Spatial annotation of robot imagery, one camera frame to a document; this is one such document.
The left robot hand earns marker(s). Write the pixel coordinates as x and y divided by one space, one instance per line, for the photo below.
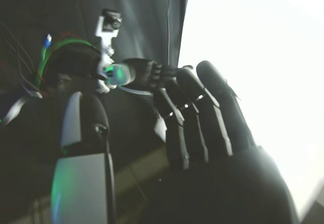
227 183

